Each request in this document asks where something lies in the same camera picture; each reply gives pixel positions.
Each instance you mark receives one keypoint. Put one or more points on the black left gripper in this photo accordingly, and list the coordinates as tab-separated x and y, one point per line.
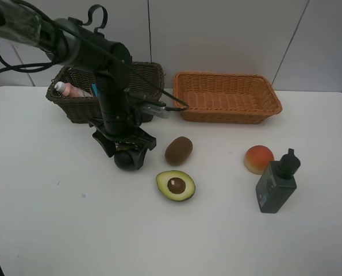
135	136

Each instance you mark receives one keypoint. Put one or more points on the dark purple mangosteen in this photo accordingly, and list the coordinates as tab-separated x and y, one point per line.
127	158

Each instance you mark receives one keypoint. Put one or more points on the brown kiwi fruit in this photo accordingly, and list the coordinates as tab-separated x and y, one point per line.
178	151

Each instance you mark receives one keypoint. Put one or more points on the half avocado with pit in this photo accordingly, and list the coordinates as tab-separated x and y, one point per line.
175	185

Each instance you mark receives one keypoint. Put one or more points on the black whiteboard eraser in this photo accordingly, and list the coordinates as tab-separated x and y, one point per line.
94	90

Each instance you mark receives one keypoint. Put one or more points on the pink liquid bottle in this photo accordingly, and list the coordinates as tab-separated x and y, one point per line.
68	90

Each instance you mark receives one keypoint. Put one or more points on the orange peach fruit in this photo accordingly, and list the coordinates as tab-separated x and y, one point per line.
257	158

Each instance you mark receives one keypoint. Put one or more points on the dark green pump bottle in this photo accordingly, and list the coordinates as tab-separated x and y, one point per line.
277	183

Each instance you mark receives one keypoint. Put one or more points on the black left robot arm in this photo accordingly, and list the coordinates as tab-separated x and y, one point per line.
66	43

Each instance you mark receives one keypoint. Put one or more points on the orange wicker basket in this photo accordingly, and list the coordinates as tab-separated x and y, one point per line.
226	98

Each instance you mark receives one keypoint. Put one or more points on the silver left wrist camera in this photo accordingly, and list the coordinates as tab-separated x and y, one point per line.
157	110

